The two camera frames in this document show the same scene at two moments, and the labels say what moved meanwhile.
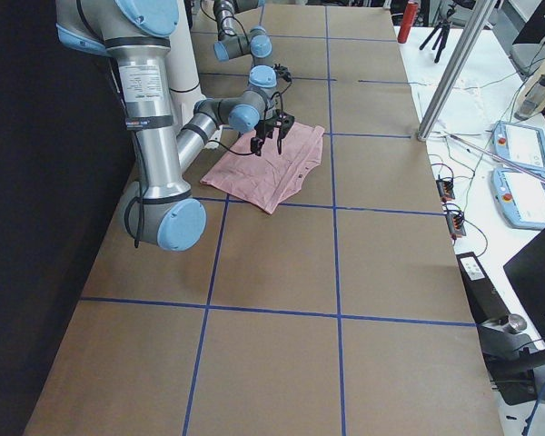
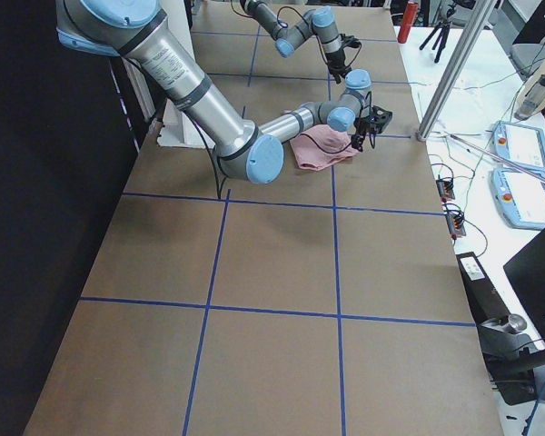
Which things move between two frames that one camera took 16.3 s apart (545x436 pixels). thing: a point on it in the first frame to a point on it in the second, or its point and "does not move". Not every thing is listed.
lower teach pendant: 524,202 does not move
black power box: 487,303 does not move
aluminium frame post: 453,74 does not move
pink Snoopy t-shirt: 267,178 to 319,147
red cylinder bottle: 411,14 does not move
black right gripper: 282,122 to 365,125
